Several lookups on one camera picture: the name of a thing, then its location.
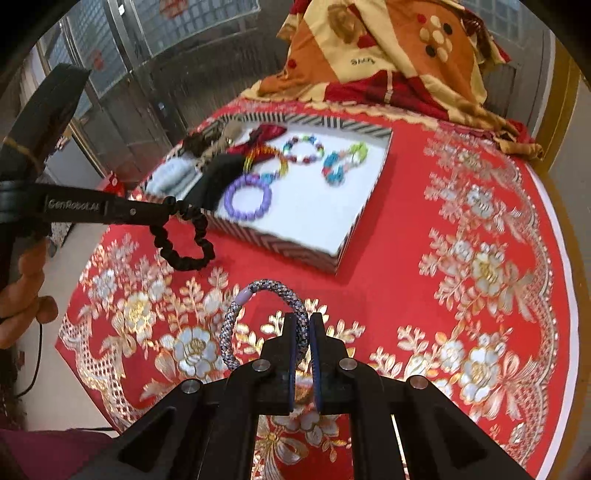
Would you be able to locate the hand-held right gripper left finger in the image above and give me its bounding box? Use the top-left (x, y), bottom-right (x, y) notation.
top-left (76, 313), bottom-right (298, 480)

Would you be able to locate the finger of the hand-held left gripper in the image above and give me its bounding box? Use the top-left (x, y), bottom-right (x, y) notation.
top-left (106, 196), bottom-right (186, 227)

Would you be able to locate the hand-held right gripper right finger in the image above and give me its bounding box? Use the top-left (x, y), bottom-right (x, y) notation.
top-left (310, 313), bottom-right (533, 480)

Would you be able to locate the black scrunchie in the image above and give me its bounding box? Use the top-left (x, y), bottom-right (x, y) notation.
top-left (150, 196), bottom-right (216, 272)

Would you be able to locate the blue grey braided hair tie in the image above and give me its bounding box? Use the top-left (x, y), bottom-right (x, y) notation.
top-left (221, 278), bottom-right (310, 370)

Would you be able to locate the leopard print hair bow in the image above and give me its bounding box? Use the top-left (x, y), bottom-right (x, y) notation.
top-left (182, 120), bottom-right (243, 171)

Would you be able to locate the purple bead bracelet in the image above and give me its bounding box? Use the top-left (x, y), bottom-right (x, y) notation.
top-left (224, 174), bottom-right (273, 221)

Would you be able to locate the red velvet hair bow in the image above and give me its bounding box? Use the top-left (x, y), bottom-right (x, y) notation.
top-left (226, 124), bottom-right (287, 162)

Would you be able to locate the white tray with striped rim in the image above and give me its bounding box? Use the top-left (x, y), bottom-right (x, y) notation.
top-left (131, 111), bottom-right (394, 275)

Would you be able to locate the person's left hand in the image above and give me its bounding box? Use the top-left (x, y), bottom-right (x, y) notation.
top-left (0, 240), bottom-right (60, 350)

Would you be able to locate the light blue scrunchie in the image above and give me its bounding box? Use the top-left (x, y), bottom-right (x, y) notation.
top-left (147, 157), bottom-right (199, 204)

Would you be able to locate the black cloth hair accessory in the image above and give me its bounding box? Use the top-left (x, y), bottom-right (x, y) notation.
top-left (185, 152), bottom-right (250, 212)

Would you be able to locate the metal framed glass door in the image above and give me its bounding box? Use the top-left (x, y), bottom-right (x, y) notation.
top-left (28, 0), bottom-right (296, 185)

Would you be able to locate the red floral tablecloth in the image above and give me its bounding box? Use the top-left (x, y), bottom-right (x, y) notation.
top-left (55, 99), bottom-right (580, 480)

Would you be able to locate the person's maroon clothing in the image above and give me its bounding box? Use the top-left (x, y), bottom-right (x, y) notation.
top-left (0, 427), bottom-right (123, 480)

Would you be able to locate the orange and red printed blanket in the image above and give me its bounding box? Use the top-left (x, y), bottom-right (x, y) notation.
top-left (242, 0), bottom-right (546, 160)

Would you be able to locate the thin rainbow bead bracelet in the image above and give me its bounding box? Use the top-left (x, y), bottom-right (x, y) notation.
top-left (242, 147), bottom-right (290, 184)

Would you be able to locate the black cable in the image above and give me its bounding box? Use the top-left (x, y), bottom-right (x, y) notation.
top-left (13, 322), bottom-right (44, 398)

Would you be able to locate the multicolour bead bracelet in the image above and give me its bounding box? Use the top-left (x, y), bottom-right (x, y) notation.
top-left (283, 134), bottom-right (325, 165)

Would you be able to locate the green and blue bead bracelet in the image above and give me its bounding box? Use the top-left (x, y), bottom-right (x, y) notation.
top-left (322, 141), bottom-right (370, 185)

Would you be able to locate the yellow wooden door frame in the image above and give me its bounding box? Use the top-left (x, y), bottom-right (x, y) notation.
top-left (531, 41), bottom-right (585, 182)

